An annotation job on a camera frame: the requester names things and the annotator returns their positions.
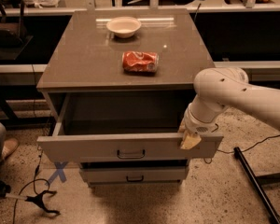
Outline white paper bowl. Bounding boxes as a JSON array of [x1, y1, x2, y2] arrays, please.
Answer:
[[106, 17, 142, 38]]

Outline black grabber tool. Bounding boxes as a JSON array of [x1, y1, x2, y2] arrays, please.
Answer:
[[0, 181, 60, 215]]

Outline dark bag with handles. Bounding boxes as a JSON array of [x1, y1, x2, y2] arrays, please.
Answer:
[[0, 0, 33, 60]]

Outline black metal stand leg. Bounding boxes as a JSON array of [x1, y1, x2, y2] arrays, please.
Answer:
[[233, 147, 280, 224]]

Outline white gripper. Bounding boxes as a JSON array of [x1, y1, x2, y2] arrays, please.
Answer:
[[178, 107, 217, 149]]

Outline black floor cable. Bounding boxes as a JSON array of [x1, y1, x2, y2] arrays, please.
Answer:
[[203, 123, 280, 165], [11, 149, 51, 224]]

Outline black floor cable left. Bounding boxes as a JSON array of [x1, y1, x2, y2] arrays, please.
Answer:
[[11, 149, 51, 224]]

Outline crushed red soda can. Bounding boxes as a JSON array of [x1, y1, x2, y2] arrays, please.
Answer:
[[122, 51, 159, 73]]

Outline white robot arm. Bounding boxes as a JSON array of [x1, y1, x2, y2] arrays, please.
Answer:
[[181, 67, 280, 149]]

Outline grey drawer cabinet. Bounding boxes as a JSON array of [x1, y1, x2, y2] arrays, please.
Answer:
[[35, 8, 224, 189]]

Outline blue tape cross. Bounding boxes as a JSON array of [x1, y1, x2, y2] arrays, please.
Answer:
[[48, 161, 67, 184]]

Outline grey drawer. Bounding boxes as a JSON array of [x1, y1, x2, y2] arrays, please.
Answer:
[[80, 160, 189, 185], [38, 91, 223, 162]]

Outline black floor cable right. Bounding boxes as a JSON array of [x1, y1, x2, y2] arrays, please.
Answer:
[[203, 123, 280, 165]]

